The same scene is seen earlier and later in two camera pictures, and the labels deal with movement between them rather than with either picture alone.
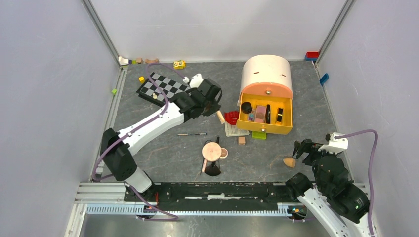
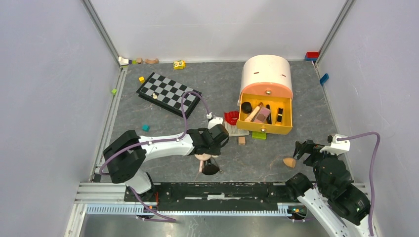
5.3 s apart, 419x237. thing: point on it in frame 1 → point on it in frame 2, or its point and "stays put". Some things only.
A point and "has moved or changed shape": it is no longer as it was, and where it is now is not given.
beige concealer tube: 221,117 → 253,112
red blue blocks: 312,56 stays put
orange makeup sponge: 289,162 stays put
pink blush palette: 260,114 has moved or changed shape
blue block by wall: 324,79 stays put
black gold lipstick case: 280,112 stays put
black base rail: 215,196 stays put
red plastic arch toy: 231,117 stays put
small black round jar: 246,107 stays put
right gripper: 306,145 stays put
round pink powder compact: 211,151 has moved or changed shape
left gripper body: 210,107 → 214,149
